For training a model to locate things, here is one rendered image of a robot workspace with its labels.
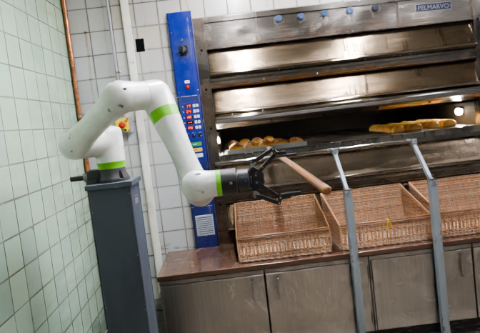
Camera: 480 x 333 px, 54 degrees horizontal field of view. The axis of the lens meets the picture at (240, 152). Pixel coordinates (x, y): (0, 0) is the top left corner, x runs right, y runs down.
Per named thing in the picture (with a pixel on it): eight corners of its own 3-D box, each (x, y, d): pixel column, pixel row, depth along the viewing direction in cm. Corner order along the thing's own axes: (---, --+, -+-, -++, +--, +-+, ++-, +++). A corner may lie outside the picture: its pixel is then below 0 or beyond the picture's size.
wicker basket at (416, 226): (323, 232, 322) (318, 192, 320) (403, 222, 324) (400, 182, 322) (341, 252, 274) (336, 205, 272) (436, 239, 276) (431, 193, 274)
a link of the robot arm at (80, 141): (48, 139, 202) (106, 73, 168) (83, 135, 214) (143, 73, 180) (58, 166, 200) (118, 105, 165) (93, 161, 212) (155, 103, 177)
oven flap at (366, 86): (215, 117, 317) (212, 89, 322) (478, 86, 320) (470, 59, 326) (214, 114, 312) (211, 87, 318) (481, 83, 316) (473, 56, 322)
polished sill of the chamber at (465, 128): (220, 161, 325) (219, 155, 325) (477, 130, 329) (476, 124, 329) (219, 161, 319) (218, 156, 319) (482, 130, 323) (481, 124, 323)
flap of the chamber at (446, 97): (215, 123, 303) (216, 129, 323) (490, 91, 306) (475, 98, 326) (215, 120, 303) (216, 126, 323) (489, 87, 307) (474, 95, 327)
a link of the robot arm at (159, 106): (128, 91, 188) (143, 73, 180) (153, 89, 197) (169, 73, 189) (146, 131, 183) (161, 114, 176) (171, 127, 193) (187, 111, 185)
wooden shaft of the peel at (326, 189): (333, 195, 145) (332, 185, 145) (323, 196, 145) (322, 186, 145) (271, 150, 316) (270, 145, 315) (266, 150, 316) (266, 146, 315)
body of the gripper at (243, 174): (236, 167, 169) (261, 164, 169) (238, 191, 169) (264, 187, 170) (236, 169, 161) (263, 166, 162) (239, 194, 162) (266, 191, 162)
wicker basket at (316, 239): (237, 242, 322) (232, 202, 320) (319, 232, 323) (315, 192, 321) (237, 264, 274) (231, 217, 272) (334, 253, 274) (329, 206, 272)
